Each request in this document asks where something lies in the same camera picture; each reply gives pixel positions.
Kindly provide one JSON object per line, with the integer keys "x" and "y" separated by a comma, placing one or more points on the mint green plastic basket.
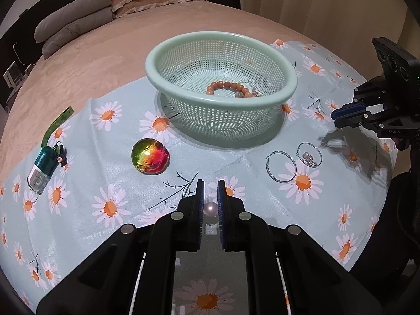
{"x": 221, "y": 83}

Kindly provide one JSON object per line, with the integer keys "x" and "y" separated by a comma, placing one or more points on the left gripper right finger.
{"x": 231, "y": 227}

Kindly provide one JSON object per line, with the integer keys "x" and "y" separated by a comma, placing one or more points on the teal capsule keychain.
{"x": 47, "y": 161}

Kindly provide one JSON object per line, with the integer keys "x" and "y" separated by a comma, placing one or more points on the daisy print blue cloth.
{"x": 300, "y": 170}

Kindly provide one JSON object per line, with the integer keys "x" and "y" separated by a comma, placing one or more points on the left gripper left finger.
{"x": 189, "y": 228}

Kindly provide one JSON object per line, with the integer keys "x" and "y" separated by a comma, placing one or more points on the cream curtain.
{"x": 345, "y": 27}

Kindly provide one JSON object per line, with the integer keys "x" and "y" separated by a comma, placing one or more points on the black headboard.
{"x": 16, "y": 46}

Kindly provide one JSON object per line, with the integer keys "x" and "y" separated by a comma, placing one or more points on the lower beige pillow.
{"x": 142, "y": 5}

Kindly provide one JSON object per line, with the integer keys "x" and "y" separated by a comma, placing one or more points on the iridescent round hair clip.
{"x": 150, "y": 156}

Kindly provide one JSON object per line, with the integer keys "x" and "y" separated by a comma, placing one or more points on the black camera box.
{"x": 398, "y": 64}

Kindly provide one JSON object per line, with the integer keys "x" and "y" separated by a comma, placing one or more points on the pearl earring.
{"x": 211, "y": 213}

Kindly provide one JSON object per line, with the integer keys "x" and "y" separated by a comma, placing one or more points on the grey folded quilt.
{"x": 71, "y": 21}

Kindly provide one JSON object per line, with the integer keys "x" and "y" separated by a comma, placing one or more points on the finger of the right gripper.
{"x": 356, "y": 120}
{"x": 346, "y": 110}

